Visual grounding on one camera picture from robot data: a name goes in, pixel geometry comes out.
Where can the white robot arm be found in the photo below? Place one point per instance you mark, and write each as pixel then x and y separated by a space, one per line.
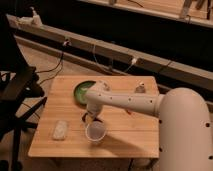
pixel 185 138

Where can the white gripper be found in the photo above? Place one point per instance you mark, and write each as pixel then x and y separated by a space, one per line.
pixel 93 112

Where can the black office chair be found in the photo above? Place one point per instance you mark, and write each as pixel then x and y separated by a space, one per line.
pixel 18 81

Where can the white wall plug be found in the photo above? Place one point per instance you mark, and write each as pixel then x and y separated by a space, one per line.
pixel 134 61

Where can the black eraser block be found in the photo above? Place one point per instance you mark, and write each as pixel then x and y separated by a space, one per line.
pixel 87 119

